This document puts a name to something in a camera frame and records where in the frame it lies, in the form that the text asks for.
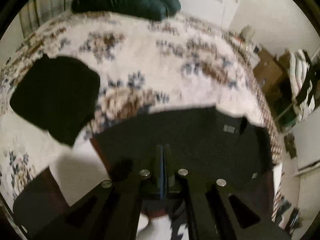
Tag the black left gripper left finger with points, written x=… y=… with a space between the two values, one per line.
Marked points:
x=159 y=171

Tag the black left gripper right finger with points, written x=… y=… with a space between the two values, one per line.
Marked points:
x=169 y=172

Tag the black white knit sweater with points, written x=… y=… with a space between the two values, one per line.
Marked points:
x=207 y=143

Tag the black garment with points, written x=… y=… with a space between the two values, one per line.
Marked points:
x=57 y=95

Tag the floral bed blanket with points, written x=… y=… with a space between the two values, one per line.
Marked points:
x=143 y=67

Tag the cardboard box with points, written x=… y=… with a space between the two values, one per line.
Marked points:
x=268 y=72

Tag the white headboard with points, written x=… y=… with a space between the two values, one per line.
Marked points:
x=218 y=12

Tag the white puffer jacket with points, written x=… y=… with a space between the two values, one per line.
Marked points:
x=300 y=77

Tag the grey curtain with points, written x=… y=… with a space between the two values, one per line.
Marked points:
x=37 y=12

